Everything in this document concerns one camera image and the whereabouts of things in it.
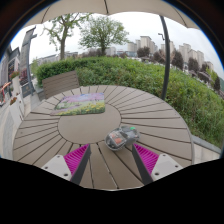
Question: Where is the beige patio umbrella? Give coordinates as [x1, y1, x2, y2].
[22, 0, 201, 101]

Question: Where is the transparent computer mouse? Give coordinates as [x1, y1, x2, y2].
[104, 124, 141, 152]

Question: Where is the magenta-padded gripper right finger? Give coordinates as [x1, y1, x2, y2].
[131, 142, 184, 186]

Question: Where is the slatted grey outdoor chair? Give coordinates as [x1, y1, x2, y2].
[41, 69, 81, 101]

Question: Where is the white flower planter box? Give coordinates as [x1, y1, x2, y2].
[8, 96, 26, 128]
[9, 70, 21, 98]

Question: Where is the flower-print mouse pad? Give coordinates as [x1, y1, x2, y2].
[49, 92, 107, 117]

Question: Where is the tall grey sign pillar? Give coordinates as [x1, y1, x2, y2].
[18, 26, 38, 98]

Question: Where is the bare-trunked leafy tree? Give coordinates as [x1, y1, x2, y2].
[42, 12, 92, 61]

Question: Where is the trimmed green hedge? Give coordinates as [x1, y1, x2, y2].
[35, 56, 224, 148]

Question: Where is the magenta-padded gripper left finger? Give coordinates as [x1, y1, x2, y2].
[43, 143, 92, 186]

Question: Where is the round-crowned green tree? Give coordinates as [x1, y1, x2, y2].
[78, 14, 131, 56]

